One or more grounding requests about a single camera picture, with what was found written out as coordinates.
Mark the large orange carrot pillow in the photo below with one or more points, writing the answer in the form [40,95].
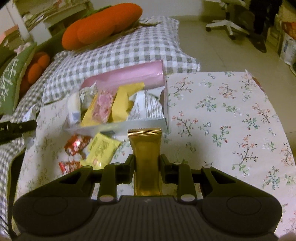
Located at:
[100,25]

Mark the white office chair base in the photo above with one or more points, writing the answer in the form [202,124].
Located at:
[227,22]

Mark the grey checked blanket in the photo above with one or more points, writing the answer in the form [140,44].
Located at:
[157,40]

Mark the pink floral snack packet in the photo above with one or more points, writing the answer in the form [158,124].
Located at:
[103,105]

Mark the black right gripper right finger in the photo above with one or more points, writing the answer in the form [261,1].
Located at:
[180,175]

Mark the floral tablecloth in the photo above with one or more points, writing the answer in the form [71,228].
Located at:
[219,119]

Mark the red white snack packet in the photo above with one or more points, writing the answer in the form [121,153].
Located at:
[69,166]

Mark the gold foil snack bar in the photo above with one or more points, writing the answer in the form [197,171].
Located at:
[146,146]

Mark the white bookshelf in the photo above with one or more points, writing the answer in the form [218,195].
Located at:
[39,21]

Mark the red foil snack packet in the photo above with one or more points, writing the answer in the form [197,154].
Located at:
[76,144]

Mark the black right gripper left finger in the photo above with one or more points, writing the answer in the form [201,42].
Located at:
[113,175]

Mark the white cookie snack packet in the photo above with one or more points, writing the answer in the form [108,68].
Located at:
[74,109]

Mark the pink and silver snack box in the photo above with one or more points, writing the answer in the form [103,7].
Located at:
[152,74]

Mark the white printed snack packet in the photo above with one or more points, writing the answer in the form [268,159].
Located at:
[146,105]

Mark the small orange plush cushion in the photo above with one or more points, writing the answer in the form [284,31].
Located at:
[34,71]

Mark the yellow waffle sandwich packet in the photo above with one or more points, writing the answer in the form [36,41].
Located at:
[122,103]

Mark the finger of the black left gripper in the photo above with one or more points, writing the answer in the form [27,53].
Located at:
[11,131]

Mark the small yellow snack packet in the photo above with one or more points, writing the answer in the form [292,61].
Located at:
[101,151]

